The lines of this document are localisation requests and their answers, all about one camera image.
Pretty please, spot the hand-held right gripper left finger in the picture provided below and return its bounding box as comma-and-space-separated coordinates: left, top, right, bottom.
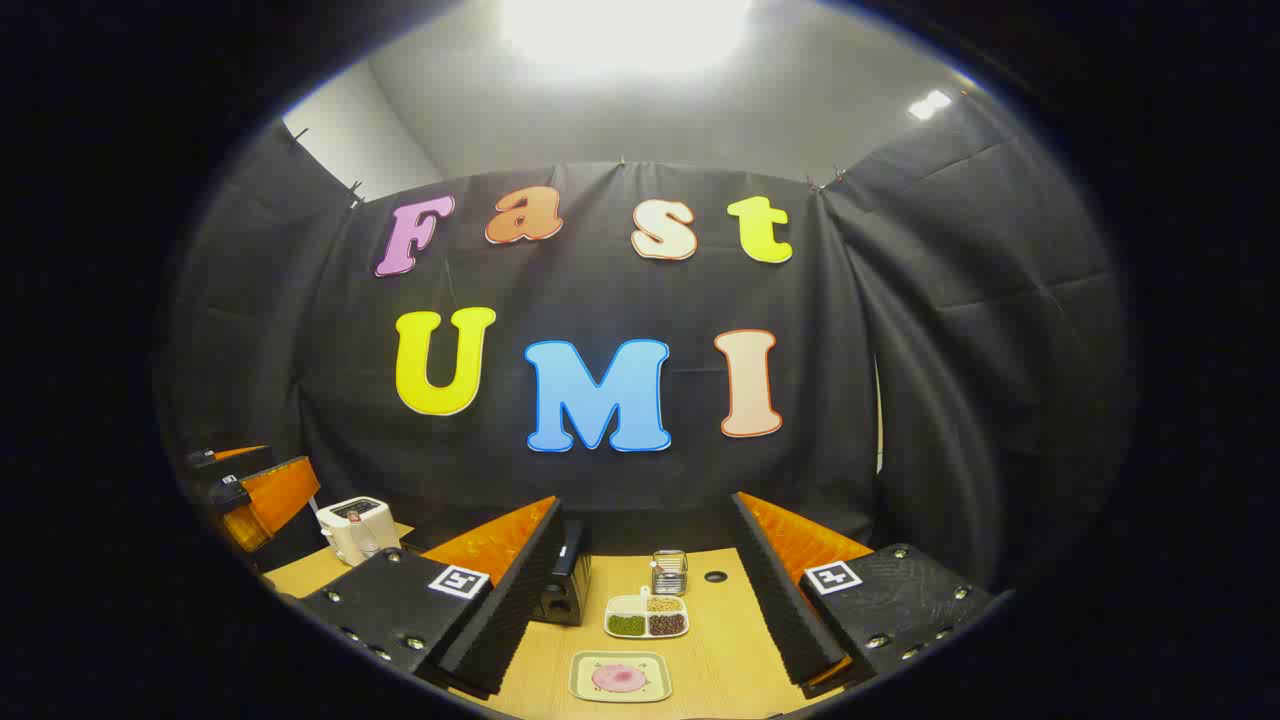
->
298, 495, 566, 699

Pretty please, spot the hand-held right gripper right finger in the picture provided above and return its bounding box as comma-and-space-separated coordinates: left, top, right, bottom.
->
730, 490, 1004, 699

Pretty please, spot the black electric oven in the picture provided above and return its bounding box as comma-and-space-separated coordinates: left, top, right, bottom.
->
528, 515, 593, 628

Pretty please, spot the green square plate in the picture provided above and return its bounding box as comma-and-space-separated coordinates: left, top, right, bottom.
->
569, 650, 674, 704

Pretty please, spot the white toaster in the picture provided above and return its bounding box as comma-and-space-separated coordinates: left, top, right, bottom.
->
317, 496, 403, 567

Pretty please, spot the white divided bean dish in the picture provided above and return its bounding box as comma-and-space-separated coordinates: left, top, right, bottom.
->
603, 592, 691, 640

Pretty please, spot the black backdrop cloth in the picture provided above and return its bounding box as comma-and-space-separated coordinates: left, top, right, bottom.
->
155, 95, 1136, 601

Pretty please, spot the large ceiling light panel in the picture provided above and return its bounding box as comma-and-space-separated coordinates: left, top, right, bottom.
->
498, 0, 753, 79

